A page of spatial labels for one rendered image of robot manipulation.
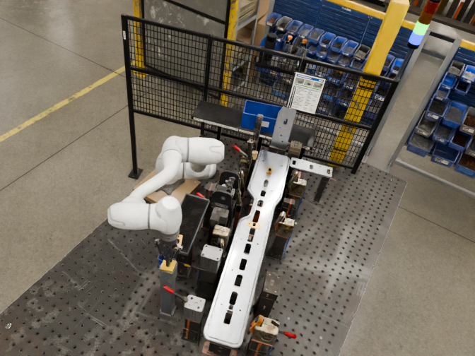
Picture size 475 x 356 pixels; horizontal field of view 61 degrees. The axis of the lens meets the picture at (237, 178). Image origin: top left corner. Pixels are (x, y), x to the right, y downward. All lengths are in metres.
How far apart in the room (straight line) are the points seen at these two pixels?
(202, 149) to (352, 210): 1.38
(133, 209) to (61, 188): 2.34
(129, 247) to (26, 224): 1.36
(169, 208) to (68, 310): 1.04
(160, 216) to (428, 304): 2.65
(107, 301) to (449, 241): 3.10
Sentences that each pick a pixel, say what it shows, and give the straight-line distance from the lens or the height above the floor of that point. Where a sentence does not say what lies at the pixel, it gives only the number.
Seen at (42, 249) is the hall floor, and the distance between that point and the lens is 3.55.
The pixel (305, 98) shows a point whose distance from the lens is 2.93.
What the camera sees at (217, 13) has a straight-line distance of 4.29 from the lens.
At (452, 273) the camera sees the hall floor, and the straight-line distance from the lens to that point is 4.06.
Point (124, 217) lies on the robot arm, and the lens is 1.63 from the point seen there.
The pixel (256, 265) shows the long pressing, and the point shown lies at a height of 1.00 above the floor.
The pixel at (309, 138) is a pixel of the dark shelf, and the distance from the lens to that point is 2.96.
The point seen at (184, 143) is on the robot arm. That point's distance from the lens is 2.08.
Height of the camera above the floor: 2.82
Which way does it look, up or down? 45 degrees down
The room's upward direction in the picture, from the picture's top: 10 degrees clockwise
